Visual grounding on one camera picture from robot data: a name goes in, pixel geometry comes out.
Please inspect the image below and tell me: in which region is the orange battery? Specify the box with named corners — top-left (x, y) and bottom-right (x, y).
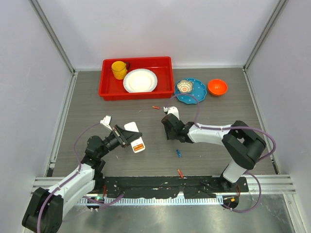
top-left (133, 144), bottom-right (144, 151)

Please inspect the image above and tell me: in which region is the white remote control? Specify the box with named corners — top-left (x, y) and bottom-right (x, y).
top-left (124, 122), bottom-right (146, 153)

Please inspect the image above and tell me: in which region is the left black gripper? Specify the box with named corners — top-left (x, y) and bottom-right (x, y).
top-left (98, 125), bottom-right (141, 158)

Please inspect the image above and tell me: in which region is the purple cable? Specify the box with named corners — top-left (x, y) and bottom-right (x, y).
top-left (37, 122), bottom-right (125, 233)
top-left (170, 93), bottom-right (277, 214)

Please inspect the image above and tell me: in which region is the yellow mug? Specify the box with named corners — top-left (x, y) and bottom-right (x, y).
top-left (111, 61), bottom-right (130, 80)

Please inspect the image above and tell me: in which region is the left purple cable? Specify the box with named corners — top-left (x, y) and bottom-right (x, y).
top-left (37, 122), bottom-right (125, 233)

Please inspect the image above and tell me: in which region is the white paper plate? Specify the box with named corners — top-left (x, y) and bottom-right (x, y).
top-left (123, 68), bottom-right (158, 93)

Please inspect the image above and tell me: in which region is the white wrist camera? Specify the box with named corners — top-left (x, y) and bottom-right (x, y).
top-left (100, 115), bottom-right (112, 131)
top-left (162, 106), bottom-right (180, 120)

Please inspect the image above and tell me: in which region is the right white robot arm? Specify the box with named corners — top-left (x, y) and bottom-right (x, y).
top-left (161, 113), bottom-right (266, 192)

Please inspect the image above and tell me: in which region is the small patterned bowl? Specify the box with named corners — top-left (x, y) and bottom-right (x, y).
top-left (176, 79), bottom-right (193, 94)

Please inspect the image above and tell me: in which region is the orange plastic bowl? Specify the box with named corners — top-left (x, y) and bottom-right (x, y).
top-left (207, 79), bottom-right (228, 96)

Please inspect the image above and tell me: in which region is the red plastic tray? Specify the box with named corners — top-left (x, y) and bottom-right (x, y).
top-left (98, 56), bottom-right (174, 101)

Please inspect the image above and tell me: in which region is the slotted cable duct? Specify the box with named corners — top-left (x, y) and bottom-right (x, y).
top-left (77, 197), bottom-right (224, 206)

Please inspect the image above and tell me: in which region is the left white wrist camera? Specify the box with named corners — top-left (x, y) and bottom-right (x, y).
top-left (100, 115), bottom-right (112, 131)

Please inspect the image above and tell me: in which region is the blue dotted plate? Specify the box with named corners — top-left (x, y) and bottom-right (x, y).
top-left (174, 78), bottom-right (207, 104)

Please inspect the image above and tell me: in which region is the red battery near base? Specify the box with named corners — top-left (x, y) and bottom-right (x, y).
top-left (177, 169), bottom-right (184, 179)

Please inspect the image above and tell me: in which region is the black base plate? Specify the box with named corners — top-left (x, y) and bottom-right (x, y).
top-left (104, 176), bottom-right (249, 199)

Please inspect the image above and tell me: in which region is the blue battery right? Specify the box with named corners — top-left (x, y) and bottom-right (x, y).
top-left (176, 150), bottom-right (182, 158)

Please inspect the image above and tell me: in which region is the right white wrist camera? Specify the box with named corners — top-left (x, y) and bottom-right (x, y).
top-left (162, 106), bottom-right (180, 120)

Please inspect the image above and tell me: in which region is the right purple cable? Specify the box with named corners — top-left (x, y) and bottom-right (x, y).
top-left (170, 93), bottom-right (277, 214)

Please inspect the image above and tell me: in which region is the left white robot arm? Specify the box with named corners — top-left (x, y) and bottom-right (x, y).
top-left (22, 122), bottom-right (142, 233)

